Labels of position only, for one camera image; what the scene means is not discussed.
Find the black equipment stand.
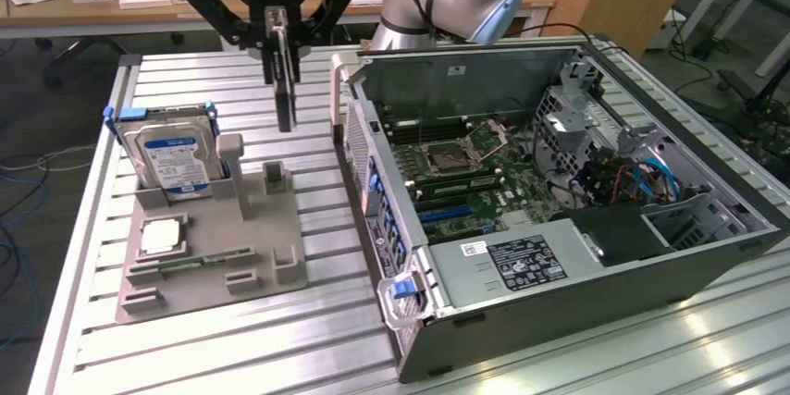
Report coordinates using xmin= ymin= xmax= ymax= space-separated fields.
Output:
xmin=715 ymin=68 xmax=790 ymax=155

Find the blue wire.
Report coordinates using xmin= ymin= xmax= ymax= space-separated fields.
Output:
xmin=634 ymin=159 xmax=682 ymax=205

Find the black plastic shroud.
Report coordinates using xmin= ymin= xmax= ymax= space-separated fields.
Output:
xmin=570 ymin=204 xmax=675 ymax=267

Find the grey power supply unit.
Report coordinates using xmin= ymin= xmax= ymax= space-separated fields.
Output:
xmin=424 ymin=218 xmax=605 ymax=314

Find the green RAM stick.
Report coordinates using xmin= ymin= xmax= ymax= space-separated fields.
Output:
xmin=156 ymin=251 xmax=234 ymax=272

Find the silver CPU chip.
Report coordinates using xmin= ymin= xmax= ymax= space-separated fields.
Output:
xmin=139 ymin=220 xmax=186 ymax=255

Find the grey floor cable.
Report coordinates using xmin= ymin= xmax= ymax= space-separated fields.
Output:
xmin=0 ymin=144 xmax=97 ymax=172

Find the black office chair base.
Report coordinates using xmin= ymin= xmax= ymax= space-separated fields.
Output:
xmin=33 ymin=32 xmax=124 ymax=89

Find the CPU socket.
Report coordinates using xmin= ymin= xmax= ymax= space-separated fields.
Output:
xmin=423 ymin=141 xmax=476 ymax=179

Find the graphics card with metal bracket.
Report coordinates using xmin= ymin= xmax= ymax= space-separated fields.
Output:
xmin=262 ymin=5 xmax=304 ymax=133

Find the red wire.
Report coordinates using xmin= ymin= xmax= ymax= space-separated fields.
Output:
xmin=607 ymin=162 xmax=638 ymax=205

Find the metal socket cover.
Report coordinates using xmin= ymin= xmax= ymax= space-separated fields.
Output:
xmin=463 ymin=117 xmax=515 ymax=150

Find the black wire bundle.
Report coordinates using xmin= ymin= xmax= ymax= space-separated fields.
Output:
xmin=527 ymin=129 xmax=586 ymax=210

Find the grey plastic parts rack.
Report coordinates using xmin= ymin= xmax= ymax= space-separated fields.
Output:
xmin=115 ymin=132 xmax=308 ymax=325

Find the metal disk bay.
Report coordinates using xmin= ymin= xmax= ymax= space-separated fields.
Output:
xmin=638 ymin=189 xmax=751 ymax=251

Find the RAM stick with black chips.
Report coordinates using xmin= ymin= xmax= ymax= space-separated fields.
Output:
xmin=411 ymin=174 xmax=502 ymax=196

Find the thin black cable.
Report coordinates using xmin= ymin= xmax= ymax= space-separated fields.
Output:
xmin=504 ymin=20 xmax=618 ymax=52

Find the green motherboard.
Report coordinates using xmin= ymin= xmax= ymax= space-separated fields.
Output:
xmin=375 ymin=103 xmax=575 ymax=244

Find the open black PC case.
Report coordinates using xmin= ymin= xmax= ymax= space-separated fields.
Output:
xmin=330 ymin=33 xmax=782 ymax=385

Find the blue floor cable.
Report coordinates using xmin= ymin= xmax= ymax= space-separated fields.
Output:
xmin=0 ymin=167 xmax=51 ymax=350

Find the hard disk with blue bracket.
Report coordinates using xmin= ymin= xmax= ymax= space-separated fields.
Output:
xmin=101 ymin=99 xmax=223 ymax=196

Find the blue expansion slot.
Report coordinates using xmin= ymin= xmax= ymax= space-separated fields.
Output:
xmin=419 ymin=204 xmax=479 ymax=226

